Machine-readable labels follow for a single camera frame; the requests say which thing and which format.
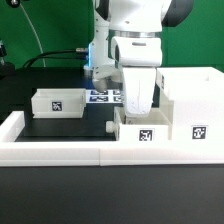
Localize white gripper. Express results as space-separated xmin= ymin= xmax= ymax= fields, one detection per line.
xmin=111 ymin=36 xmax=162 ymax=118

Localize white front drawer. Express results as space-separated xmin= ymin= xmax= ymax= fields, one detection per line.
xmin=106 ymin=107 xmax=171 ymax=143

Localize white drawer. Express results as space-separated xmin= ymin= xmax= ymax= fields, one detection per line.
xmin=106 ymin=107 xmax=171 ymax=143
xmin=31 ymin=88 xmax=86 ymax=118

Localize white drawer cabinet box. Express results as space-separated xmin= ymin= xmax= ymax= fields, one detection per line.
xmin=154 ymin=67 xmax=224 ymax=144

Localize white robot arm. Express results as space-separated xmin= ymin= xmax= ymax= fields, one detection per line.
xmin=84 ymin=0 xmax=194 ymax=117

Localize white rear drawer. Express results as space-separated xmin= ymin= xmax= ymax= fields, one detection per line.
xmin=31 ymin=88 xmax=86 ymax=118

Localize marker tag sheet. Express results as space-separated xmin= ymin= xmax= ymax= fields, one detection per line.
xmin=86 ymin=89 xmax=122 ymax=103

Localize black cables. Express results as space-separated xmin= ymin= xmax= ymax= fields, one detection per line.
xmin=21 ymin=47 xmax=90 ymax=69

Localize white U-shaped border frame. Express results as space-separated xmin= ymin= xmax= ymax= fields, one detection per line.
xmin=0 ymin=111 xmax=224 ymax=167

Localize white thin cable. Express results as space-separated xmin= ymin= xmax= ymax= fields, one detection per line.
xmin=19 ymin=4 xmax=47 ymax=68

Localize black camera stand left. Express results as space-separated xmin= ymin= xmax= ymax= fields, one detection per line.
xmin=0 ymin=39 xmax=15 ymax=77

